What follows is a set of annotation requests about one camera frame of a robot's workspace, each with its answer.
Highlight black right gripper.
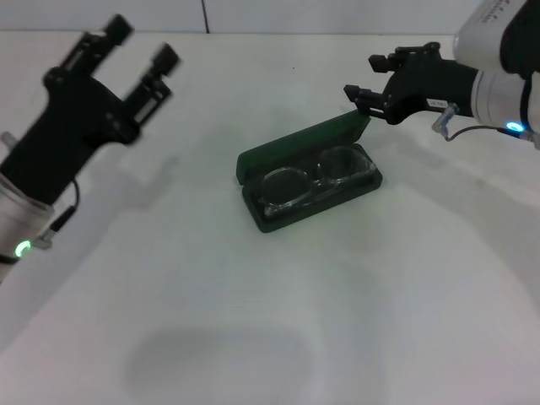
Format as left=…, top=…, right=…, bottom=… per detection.
left=343, top=41, right=478, bottom=127

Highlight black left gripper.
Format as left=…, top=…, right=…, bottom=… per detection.
left=0, top=13, right=183, bottom=208

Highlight dark green glasses case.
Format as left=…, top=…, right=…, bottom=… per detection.
left=235, top=110, right=384, bottom=235

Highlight clear transparent glasses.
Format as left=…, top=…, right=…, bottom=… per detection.
left=260, top=145, right=376, bottom=220

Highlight right gripper silver connector stub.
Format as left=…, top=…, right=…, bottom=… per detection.
left=432, top=103, right=459, bottom=134

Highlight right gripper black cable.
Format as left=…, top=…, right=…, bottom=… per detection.
left=442, top=124, right=507, bottom=143

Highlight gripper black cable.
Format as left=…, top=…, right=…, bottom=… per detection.
left=442, top=124, right=507, bottom=143
left=35, top=179, right=81, bottom=250

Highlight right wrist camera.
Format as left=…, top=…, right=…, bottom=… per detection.
left=453, top=0, right=540, bottom=77

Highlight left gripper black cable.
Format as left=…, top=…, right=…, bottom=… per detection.
left=35, top=179, right=81, bottom=250

